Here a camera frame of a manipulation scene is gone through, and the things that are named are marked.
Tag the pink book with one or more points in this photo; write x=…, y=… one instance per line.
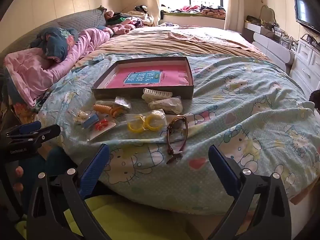
x=170, y=76

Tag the cat printed blue blanket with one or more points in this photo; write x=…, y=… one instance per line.
x=225, y=130

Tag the blue comb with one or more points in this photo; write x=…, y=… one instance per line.
x=91, y=124

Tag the small clear silver packet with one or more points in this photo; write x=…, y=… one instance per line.
x=122, y=103

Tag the shallow cardboard box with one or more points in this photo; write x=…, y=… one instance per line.
x=112, y=92

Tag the dark floral pillow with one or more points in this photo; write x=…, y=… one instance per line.
x=55, y=42

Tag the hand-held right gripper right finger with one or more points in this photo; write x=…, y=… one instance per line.
x=225, y=170

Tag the cream curtain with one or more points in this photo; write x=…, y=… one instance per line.
x=153, y=2
x=233, y=5

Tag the yellow-green cloth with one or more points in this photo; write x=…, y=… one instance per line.
x=130, y=217

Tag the pink floral cloth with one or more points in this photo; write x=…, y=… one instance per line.
x=200, y=37

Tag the vanity mirror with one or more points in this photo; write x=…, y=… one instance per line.
x=268, y=15

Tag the tan bed sheet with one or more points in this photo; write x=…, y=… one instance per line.
x=150, y=45

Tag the pile of clothes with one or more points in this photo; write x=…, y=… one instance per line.
x=130, y=20

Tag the clothes on window sill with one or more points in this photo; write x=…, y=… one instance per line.
x=212, y=11

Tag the pink quilt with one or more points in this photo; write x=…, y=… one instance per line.
x=37, y=75

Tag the cosmetics clutter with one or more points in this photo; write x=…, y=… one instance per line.
x=282, y=36

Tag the grey quilted pillow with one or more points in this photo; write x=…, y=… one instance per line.
x=82, y=20

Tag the white drawer cabinet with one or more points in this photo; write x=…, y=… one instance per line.
x=305, y=60

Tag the person's left hand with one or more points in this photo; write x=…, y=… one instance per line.
x=18, y=173

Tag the dark brown fuzzy object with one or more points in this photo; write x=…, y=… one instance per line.
x=315, y=97

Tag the cream hair clip packet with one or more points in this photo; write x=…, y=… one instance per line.
x=166, y=105

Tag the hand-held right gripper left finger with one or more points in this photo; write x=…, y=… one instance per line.
x=93, y=170

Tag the brown headband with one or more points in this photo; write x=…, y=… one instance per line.
x=169, y=135

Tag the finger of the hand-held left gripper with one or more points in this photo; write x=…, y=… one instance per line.
x=42, y=133
x=30, y=127

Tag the pink fuzzy garment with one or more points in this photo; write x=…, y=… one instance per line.
x=120, y=29

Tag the white cartoon hair clip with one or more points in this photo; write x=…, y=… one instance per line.
x=82, y=117

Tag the black television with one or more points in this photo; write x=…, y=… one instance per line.
x=307, y=12

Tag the grey white vanity desk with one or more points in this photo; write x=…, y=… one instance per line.
x=270, y=42

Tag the yellow hoop earrings packet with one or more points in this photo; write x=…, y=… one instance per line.
x=154, y=126

